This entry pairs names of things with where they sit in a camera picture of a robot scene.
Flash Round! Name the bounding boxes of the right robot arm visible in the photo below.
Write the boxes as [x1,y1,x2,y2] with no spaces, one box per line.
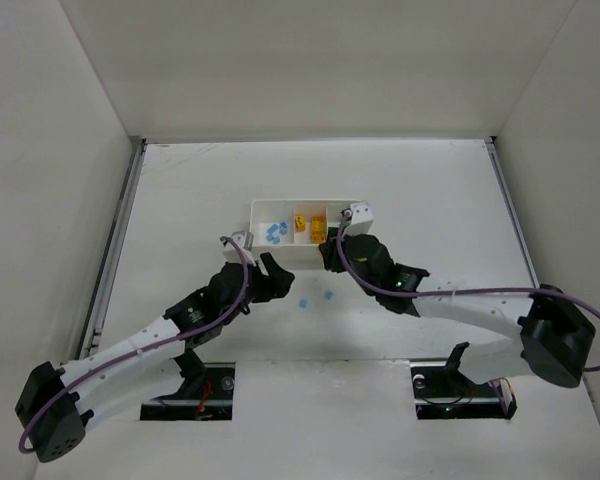
[318,234,595,388]

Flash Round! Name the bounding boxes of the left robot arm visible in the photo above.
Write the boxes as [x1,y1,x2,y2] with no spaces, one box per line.
[15,253,295,463]

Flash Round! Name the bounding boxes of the yellow face lego brick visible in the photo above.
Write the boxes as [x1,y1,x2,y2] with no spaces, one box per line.
[294,215,307,233]

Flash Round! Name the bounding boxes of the white three-compartment tray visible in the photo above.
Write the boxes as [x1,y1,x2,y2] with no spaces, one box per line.
[249,199,374,268]

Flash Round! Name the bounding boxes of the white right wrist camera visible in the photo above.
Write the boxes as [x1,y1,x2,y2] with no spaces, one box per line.
[341,201,374,236]

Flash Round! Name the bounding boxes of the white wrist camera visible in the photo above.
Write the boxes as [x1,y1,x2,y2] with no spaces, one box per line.
[221,230,254,264]
[341,201,374,236]

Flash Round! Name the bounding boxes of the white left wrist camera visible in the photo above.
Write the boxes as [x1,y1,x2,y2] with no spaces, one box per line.
[221,230,254,264]

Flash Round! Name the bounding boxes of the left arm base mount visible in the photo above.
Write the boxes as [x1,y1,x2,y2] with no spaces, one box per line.
[139,351,236,422]

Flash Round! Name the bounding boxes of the left aluminium rail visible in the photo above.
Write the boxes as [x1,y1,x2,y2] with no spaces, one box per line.
[60,136,147,366]

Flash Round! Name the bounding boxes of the aluminium rail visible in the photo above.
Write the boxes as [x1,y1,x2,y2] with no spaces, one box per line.
[484,135,562,357]
[60,136,147,366]

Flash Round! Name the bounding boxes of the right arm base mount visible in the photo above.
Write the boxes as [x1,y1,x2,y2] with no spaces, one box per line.
[410,342,518,421]

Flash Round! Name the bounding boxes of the right aluminium rail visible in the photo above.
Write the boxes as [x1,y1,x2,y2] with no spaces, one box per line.
[484,135,562,357]

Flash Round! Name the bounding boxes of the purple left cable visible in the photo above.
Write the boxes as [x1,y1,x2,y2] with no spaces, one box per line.
[18,235,251,455]

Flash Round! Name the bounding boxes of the purple cable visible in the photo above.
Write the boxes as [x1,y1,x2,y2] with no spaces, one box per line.
[18,235,251,455]
[335,209,600,372]

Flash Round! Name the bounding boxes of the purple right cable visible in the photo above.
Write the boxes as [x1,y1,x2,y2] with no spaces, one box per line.
[335,209,600,372]

